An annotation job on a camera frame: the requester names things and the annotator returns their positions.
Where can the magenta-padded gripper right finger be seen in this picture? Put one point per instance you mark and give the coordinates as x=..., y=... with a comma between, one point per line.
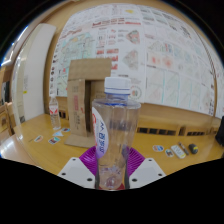
x=136, y=164

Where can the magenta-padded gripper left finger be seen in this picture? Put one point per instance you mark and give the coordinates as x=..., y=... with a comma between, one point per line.
x=86, y=164

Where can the clear water bottle white cap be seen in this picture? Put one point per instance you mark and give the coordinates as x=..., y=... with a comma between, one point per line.
x=115, y=133

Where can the small colourful sticker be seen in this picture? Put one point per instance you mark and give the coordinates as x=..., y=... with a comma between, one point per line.
x=158, y=148
x=38, y=138
x=54, y=140
x=65, y=129
x=169, y=152
x=58, y=133

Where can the white rectangular card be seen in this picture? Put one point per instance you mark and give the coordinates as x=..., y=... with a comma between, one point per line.
x=178, y=151

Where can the dark pen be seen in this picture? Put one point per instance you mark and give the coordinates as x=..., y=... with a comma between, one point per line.
x=183, y=148

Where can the brown cardboard box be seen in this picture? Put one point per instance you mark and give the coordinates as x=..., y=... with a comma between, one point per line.
x=78, y=106

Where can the black and yellow tape measure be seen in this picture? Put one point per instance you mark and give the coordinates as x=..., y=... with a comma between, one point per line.
x=193, y=148

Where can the red-labelled clear plastic bottle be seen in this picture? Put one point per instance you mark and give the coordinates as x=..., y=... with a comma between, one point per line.
x=54, y=115

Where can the wooden chair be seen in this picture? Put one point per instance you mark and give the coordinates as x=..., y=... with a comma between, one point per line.
x=6, y=120

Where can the white standing air conditioner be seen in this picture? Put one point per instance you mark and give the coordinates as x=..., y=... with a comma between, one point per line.
x=36, y=73

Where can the large wall poster sheet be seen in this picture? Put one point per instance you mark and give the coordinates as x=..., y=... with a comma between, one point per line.
x=150, y=50

